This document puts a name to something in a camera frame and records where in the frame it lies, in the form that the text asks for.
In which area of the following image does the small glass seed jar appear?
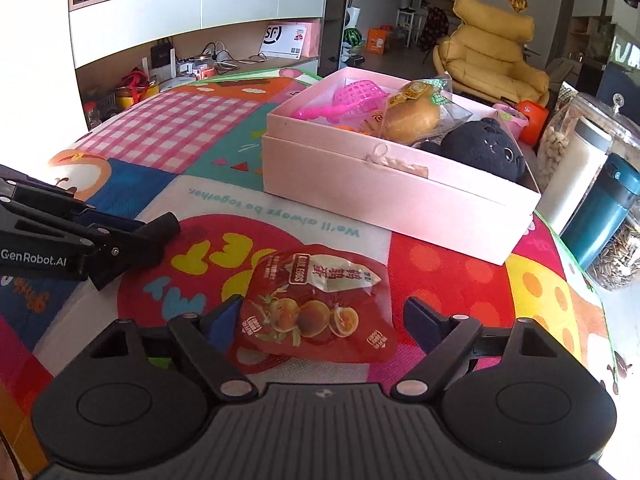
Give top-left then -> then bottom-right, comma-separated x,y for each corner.
585,215 -> 640,292

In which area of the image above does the white side table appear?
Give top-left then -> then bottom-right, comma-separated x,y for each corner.
397,7 -> 426,48

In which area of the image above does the teal bottle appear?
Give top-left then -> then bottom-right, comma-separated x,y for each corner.
560,154 -> 640,273

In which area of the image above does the large glass nut jar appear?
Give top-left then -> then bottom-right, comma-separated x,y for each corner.
537,92 -> 640,196

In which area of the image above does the pink cardboard box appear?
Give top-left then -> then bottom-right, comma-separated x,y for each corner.
261,67 -> 543,266

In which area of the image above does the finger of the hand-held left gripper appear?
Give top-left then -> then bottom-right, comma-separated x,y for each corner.
15,207 -> 182,292
0,162 -> 147,234

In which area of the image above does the pink toy sieve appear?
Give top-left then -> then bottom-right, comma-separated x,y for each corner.
291,80 -> 388,122

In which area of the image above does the white upright vacuum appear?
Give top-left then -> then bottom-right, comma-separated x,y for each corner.
342,0 -> 373,48

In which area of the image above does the packaged bread bun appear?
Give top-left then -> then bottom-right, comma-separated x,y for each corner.
380,100 -> 443,146

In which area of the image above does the red bag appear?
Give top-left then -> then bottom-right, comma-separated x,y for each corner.
120,67 -> 161,106

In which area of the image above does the pink toy bucket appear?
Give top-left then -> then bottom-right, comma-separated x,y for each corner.
492,102 -> 530,136

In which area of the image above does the orange plastic toy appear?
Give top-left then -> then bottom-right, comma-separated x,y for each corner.
330,122 -> 381,136

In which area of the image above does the black router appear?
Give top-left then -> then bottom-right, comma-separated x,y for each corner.
150,40 -> 173,81

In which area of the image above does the black plush toy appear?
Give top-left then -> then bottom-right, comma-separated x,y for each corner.
420,116 -> 528,183

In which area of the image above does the wall shelving unit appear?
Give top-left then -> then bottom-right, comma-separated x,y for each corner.
67,0 -> 331,111

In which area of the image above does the orange paper bag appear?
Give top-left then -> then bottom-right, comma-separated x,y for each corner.
366,27 -> 388,55

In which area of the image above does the red snack packet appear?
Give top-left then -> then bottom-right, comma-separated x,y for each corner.
235,244 -> 398,363

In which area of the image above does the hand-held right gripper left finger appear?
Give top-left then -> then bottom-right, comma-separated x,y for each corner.
90,296 -> 256,401

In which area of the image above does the white and pink parcel box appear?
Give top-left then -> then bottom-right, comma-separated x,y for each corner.
259,21 -> 321,58

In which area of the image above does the glass fish tank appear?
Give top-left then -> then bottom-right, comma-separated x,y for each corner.
605,0 -> 640,68

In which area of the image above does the colourful play mat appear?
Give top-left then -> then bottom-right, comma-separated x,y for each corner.
0,67 -> 621,411

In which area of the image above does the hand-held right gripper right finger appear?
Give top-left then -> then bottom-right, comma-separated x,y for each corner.
390,296 -> 558,401

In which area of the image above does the white bottle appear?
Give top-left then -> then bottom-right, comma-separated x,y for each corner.
537,119 -> 613,236

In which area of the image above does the yellow armchair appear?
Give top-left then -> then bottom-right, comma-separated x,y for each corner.
432,0 -> 551,108

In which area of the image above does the clear bread packet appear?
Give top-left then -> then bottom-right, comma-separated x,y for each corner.
385,76 -> 453,108

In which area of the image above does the dark draped chair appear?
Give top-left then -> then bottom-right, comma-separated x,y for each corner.
417,7 -> 451,53

